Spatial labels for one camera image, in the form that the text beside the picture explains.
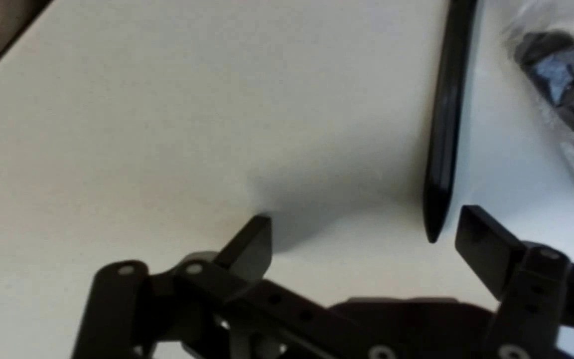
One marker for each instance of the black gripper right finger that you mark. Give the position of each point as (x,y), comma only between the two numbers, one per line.
(493,247)

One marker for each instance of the clear-wrapped black cutlery pack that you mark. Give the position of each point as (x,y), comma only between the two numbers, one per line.
(567,81)

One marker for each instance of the black marker pen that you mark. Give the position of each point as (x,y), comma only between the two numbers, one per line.
(448,121)

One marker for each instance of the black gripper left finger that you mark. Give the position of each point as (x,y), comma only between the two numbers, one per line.
(248,251)

